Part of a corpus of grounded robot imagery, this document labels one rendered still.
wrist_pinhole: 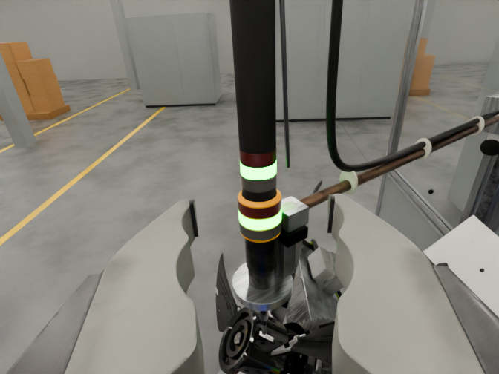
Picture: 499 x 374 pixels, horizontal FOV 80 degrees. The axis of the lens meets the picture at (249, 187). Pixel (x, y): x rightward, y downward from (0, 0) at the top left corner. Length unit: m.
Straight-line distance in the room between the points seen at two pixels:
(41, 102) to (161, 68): 2.81
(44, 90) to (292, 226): 8.18
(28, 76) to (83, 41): 6.09
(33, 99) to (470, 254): 8.41
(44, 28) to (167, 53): 8.02
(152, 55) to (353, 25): 4.33
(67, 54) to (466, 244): 14.46
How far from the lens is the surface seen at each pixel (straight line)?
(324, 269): 0.83
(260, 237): 0.30
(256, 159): 0.26
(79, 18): 14.22
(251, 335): 0.57
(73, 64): 14.65
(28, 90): 8.59
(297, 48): 5.75
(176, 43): 7.56
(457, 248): 0.74
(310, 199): 0.34
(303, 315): 0.76
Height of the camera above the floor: 1.73
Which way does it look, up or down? 29 degrees down
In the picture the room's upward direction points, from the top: 3 degrees counter-clockwise
